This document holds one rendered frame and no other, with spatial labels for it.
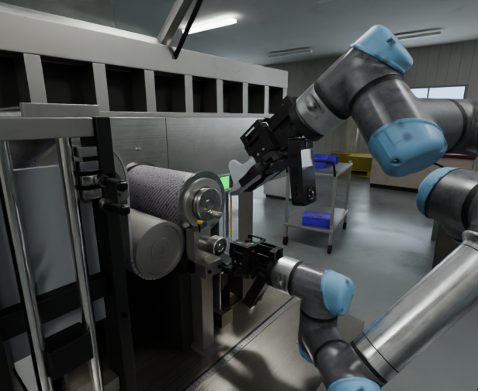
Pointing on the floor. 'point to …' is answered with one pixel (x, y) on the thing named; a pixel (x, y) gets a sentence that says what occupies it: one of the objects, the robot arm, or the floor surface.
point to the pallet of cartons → (362, 164)
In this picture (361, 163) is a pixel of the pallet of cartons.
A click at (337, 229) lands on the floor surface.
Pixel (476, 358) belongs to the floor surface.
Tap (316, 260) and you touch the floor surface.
